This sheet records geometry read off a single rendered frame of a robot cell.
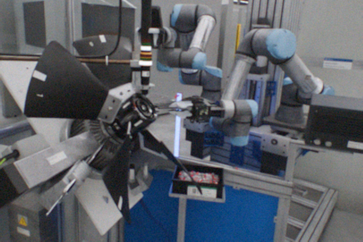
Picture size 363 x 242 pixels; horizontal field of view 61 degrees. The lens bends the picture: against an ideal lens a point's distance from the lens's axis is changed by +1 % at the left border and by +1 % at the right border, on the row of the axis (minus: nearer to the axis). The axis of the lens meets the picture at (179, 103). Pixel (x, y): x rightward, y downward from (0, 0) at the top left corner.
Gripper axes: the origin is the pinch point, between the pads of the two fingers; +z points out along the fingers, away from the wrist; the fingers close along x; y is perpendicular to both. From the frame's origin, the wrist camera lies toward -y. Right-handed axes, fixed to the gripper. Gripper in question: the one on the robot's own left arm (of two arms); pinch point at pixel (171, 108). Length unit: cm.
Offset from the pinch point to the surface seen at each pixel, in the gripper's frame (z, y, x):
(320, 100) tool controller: -57, 13, -7
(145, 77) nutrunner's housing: 11.5, 4.4, -13.6
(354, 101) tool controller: -68, 18, -8
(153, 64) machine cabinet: -58, -371, 67
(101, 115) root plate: 26.8, 16.7, -4.3
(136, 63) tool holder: 14.7, 3.5, -18.5
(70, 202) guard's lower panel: 46, -60, 84
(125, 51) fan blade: 17.6, -8.0, -20.7
